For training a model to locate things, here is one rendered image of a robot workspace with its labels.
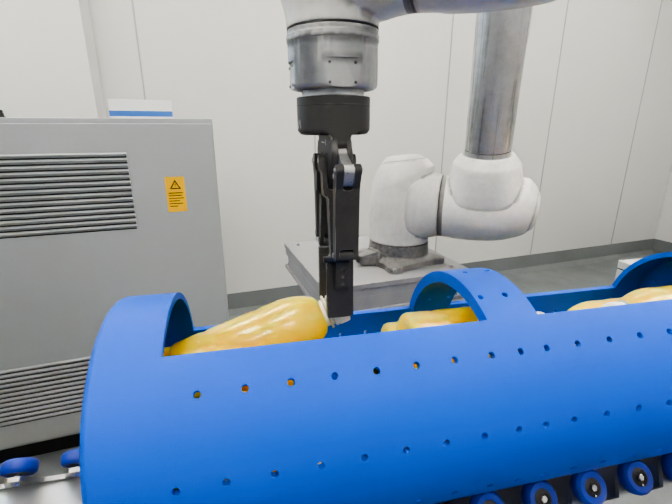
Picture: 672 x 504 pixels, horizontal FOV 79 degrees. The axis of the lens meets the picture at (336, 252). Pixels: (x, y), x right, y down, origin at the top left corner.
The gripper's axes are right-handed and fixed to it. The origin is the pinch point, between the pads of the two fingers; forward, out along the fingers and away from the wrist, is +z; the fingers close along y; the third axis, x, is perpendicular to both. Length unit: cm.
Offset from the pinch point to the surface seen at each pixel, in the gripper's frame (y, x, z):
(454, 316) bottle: 1.1, 15.2, 5.8
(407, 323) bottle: 0.3, 9.2, 6.5
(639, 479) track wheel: 10.3, 39.2, 28.3
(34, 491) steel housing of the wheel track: -10, -42, 31
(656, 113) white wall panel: -318, 415, -26
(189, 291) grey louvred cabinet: -136, -37, 53
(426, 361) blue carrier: 9.8, 7.3, 5.8
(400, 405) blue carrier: 12.0, 3.7, 8.8
